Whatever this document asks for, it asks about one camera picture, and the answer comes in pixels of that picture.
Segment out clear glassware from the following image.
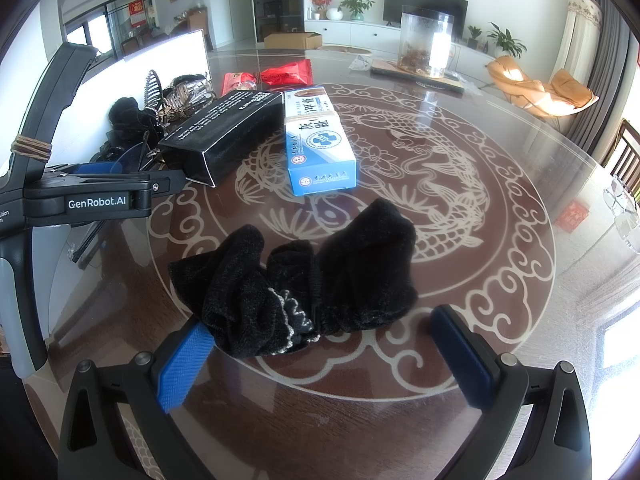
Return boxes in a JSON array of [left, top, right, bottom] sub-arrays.
[[602, 177, 640, 253]]

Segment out leafy green potted plant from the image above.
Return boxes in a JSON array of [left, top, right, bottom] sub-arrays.
[[340, 0, 375, 21]]

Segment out bright red snack packet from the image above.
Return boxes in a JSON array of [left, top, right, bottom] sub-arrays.
[[260, 59, 314, 87]]

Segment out black carton box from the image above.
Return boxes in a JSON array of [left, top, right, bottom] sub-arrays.
[[157, 89, 285, 188]]

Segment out pair of black socks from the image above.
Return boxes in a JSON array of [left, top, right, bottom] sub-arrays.
[[167, 198, 420, 359]]

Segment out white television cabinet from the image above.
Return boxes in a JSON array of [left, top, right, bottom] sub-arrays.
[[305, 19, 501, 61]]

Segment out black hair band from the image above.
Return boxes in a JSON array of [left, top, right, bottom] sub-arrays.
[[101, 130, 151, 162]]

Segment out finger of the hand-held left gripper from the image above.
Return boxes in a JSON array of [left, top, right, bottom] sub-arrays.
[[46, 168, 187, 197]]

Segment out beige round rug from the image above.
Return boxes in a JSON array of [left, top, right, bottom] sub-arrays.
[[316, 45, 373, 56]]

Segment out pink red snack packet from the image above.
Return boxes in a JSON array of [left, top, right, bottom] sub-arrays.
[[220, 72, 258, 96]]

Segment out cardboard box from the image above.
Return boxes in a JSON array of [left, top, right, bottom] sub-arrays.
[[263, 31, 323, 50]]

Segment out orange lounge chair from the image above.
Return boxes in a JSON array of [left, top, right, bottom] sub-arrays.
[[487, 55, 599, 118]]

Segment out dark display cabinet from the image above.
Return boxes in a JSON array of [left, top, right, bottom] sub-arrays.
[[250, 0, 305, 43]]

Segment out wooden tray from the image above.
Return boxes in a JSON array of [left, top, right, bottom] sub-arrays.
[[370, 57, 466, 93]]

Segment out black comb hair clip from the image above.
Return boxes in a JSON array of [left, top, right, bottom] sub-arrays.
[[144, 70, 166, 111]]

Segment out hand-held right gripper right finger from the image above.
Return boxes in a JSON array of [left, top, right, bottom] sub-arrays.
[[429, 304, 608, 480]]

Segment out white curtain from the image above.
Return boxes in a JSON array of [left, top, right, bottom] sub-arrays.
[[552, 0, 603, 91]]

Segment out clear glass jar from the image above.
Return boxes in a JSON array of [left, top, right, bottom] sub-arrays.
[[398, 5, 456, 79]]

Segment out silver claw hair clip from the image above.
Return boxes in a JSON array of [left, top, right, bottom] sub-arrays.
[[160, 77, 218, 121]]

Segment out white board panel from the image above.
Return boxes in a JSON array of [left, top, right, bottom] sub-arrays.
[[50, 29, 210, 171]]

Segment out grey curtain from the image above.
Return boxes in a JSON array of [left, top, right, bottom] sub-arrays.
[[570, 0, 636, 156]]

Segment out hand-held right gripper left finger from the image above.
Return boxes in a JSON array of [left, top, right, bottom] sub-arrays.
[[59, 320, 216, 480]]

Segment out brown patterned glass desktop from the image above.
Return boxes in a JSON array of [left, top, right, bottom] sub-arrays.
[[0, 49, 640, 480]]

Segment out person's dark clothing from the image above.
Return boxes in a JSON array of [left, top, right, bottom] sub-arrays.
[[0, 355, 63, 480]]

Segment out large potted plant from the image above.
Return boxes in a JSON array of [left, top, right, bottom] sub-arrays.
[[487, 22, 528, 58]]

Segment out black television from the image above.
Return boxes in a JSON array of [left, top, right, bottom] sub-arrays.
[[383, 0, 469, 28]]

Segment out red square sticker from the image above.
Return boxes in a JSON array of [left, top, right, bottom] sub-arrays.
[[556, 202, 591, 233]]

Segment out tan rubber band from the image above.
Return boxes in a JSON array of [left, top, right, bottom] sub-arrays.
[[11, 136, 53, 162]]

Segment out blue white ointment box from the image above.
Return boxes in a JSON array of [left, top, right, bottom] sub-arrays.
[[283, 85, 358, 197]]

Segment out black scrunchie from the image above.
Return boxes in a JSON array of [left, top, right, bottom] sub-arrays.
[[107, 97, 161, 148]]

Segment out wooden chair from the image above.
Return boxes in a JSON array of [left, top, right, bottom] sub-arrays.
[[600, 119, 640, 196]]

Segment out clear lens eyeglasses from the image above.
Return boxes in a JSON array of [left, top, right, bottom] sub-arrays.
[[97, 142, 161, 173]]

